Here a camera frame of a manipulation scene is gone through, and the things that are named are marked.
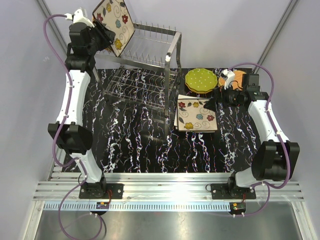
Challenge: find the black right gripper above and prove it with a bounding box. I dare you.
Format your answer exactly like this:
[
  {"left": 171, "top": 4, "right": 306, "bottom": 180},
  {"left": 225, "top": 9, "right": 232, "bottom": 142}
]
[{"left": 203, "top": 81, "right": 245, "bottom": 113}]

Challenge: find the fruit pattern square plate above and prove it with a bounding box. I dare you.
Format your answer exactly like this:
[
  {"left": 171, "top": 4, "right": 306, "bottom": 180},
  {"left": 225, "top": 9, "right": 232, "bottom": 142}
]
[{"left": 175, "top": 98, "right": 218, "bottom": 133}]

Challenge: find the green polka dot plate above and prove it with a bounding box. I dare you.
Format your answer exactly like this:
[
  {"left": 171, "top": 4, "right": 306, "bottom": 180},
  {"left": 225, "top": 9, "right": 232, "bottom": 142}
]
[{"left": 185, "top": 68, "right": 218, "bottom": 90}]

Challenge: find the cream square plate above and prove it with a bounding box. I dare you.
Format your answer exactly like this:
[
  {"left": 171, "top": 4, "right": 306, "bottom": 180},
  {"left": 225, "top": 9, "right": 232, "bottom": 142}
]
[{"left": 174, "top": 94, "right": 201, "bottom": 130}]

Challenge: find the woven wicker plate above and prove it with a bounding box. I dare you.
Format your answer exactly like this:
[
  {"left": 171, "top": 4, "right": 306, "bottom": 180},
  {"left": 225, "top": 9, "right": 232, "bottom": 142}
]
[{"left": 218, "top": 70, "right": 246, "bottom": 90}]

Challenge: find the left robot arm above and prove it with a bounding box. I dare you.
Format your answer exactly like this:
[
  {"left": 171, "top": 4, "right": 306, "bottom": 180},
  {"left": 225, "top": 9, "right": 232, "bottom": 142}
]
[{"left": 47, "top": 20, "right": 115, "bottom": 199}]

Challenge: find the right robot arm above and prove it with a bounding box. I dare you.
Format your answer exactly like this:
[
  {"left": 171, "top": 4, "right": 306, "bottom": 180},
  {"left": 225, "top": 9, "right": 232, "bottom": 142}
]
[{"left": 204, "top": 69, "right": 300, "bottom": 200}]

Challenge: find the stainless steel dish rack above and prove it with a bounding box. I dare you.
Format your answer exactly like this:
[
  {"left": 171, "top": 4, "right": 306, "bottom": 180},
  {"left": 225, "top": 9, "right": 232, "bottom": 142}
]
[{"left": 96, "top": 22, "right": 182, "bottom": 118}]

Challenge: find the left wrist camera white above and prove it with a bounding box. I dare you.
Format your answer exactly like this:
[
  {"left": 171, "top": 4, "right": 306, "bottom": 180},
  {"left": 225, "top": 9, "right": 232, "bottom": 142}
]
[{"left": 64, "top": 8, "right": 94, "bottom": 28}]

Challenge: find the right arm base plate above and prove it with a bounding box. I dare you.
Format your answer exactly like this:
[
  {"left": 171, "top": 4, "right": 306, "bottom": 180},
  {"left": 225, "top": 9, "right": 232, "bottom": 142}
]
[{"left": 210, "top": 183, "right": 257, "bottom": 200}]

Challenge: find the aluminium frame rail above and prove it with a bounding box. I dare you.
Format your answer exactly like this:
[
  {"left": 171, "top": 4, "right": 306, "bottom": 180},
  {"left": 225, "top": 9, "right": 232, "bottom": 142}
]
[{"left": 33, "top": 171, "right": 304, "bottom": 212}]

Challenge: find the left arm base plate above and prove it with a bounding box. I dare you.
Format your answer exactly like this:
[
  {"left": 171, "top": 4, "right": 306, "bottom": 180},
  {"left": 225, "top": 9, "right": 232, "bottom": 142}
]
[{"left": 79, "top": 182, "right": 124, "bottom": 200}]

